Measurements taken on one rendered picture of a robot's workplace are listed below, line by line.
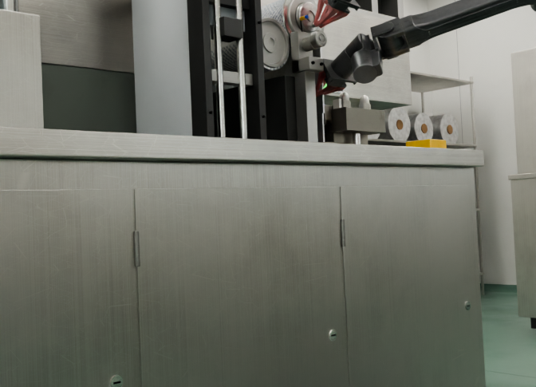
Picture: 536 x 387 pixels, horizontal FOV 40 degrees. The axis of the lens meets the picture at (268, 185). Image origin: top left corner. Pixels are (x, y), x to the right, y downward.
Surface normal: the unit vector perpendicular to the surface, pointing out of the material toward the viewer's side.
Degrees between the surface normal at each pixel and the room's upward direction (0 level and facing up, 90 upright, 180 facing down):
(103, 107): 90
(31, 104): 90
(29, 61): 90
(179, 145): 90
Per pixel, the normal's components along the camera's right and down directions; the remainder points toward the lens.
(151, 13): -0.73, 0.00
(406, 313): 0.68, -0.06
